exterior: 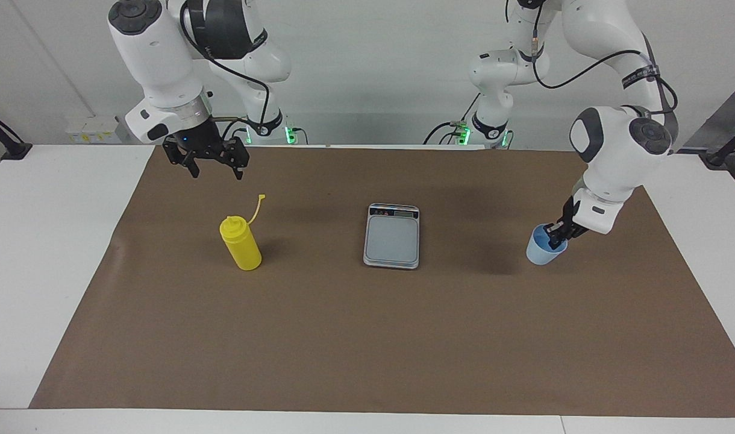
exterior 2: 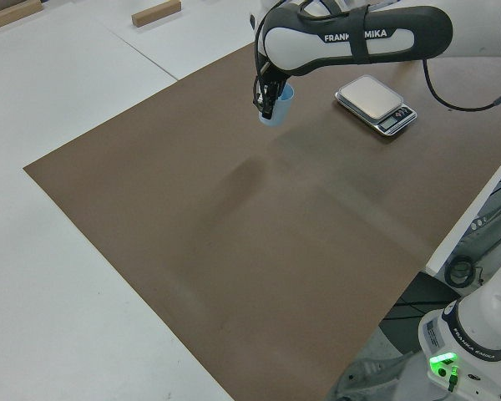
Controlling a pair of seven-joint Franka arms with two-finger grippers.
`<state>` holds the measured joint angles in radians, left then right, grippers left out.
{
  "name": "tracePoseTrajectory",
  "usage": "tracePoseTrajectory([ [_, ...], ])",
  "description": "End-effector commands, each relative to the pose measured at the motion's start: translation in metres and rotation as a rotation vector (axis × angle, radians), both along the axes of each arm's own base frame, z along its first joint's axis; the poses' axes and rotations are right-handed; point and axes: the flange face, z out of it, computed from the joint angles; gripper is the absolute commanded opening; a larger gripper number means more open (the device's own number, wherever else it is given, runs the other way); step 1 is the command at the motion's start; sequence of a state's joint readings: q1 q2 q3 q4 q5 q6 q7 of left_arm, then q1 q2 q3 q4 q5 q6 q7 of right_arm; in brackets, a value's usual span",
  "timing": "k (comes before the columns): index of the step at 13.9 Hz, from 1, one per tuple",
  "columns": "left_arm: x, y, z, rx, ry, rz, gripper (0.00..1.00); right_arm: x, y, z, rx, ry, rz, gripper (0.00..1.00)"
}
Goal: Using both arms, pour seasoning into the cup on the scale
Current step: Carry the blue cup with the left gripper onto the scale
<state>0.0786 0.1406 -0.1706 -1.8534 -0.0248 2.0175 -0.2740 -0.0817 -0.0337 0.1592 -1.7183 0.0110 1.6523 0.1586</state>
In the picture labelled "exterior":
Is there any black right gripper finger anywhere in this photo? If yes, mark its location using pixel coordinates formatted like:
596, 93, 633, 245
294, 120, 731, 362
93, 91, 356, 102
163, 136, 201, 179
221, 136, 250, 180

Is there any light blue plastic cup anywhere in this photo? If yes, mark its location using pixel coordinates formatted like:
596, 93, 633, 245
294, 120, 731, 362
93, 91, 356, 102
526, 224, 568, 266

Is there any yellow squeeze bottle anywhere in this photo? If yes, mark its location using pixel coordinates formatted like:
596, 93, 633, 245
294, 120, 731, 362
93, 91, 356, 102
219, 193, 266, 271

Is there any silver digital kitchen scale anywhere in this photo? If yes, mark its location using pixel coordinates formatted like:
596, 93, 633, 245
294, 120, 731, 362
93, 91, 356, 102
363, 203, 421, 270

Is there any brown table mat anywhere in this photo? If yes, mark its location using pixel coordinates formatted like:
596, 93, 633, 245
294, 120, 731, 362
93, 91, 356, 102
29, 145, 735, 418

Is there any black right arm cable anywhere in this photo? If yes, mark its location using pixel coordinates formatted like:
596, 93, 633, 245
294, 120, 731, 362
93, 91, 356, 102
180, 0, 271, 138

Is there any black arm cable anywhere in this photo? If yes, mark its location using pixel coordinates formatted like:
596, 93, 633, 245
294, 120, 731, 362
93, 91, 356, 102
180, 0, 271, 138
531, 0, 680, 116

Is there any white wall socket box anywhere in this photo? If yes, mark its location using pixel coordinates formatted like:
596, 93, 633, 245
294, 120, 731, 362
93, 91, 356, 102
65, 116, 122, 144

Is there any black clamp mount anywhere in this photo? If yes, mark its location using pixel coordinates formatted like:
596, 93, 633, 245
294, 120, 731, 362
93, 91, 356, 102
699, 121, 735, 168
0, 107, 33, 160

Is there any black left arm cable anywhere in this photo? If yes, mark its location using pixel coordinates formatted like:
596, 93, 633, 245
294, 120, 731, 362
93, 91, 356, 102
531, 0, 680, 116

